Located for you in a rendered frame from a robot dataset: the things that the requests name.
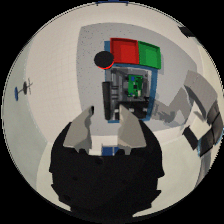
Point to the green bin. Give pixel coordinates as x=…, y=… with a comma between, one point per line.
x=150, y=55

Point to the red bin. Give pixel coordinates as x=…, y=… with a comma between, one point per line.
x=124, y=50

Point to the green circuit board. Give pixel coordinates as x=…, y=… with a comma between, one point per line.
x=134, y=85

